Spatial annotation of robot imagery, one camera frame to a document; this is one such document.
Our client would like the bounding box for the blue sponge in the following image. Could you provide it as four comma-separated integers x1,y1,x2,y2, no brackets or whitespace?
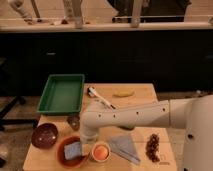
64,141,82,160

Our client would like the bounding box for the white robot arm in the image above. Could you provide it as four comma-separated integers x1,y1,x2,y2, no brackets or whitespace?
80,95,213,171

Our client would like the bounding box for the orange red bowl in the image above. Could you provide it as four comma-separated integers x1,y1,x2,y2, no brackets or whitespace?
56,135,88,169

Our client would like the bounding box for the dark purple bowl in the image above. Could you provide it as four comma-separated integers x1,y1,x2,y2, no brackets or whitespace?
31,123,58,149

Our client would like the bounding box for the small cup with orange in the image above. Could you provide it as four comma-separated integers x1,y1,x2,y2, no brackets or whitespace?
90,142,110,163

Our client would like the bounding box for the brown avocado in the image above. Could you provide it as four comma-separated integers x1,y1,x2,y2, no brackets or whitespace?
67,116,80,131

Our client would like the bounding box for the grey blue folded cloth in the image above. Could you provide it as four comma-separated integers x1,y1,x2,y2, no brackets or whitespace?
107,134,141,165

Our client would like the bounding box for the green plastic tray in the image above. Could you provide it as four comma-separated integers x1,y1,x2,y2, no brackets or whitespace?
37,74,85,116

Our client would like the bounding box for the yellow banana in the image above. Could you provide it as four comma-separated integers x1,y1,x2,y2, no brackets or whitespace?
113,91,134,98

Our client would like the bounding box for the bunch of dark grapes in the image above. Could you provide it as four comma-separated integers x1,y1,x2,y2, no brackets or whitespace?
146,134,160,163

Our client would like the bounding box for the black office chair base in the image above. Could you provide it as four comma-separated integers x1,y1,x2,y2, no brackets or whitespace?
0,58,38,132

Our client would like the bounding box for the white handled brush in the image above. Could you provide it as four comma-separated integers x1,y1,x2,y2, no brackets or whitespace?
87,86,115,109

